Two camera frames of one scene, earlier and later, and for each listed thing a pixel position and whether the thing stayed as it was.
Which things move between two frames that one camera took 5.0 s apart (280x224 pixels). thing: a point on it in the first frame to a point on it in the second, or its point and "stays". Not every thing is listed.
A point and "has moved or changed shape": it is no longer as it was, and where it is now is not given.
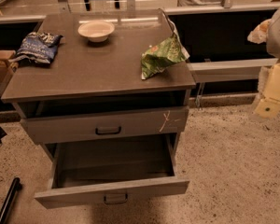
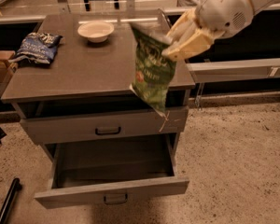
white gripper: (279, 35) to (224, 10)
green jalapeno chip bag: (163, 55) has moved or changed shape
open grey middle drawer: (111, 172) stays
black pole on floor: (1, 218) stays
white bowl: (97, 31) stays
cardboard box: (1, 70) stays
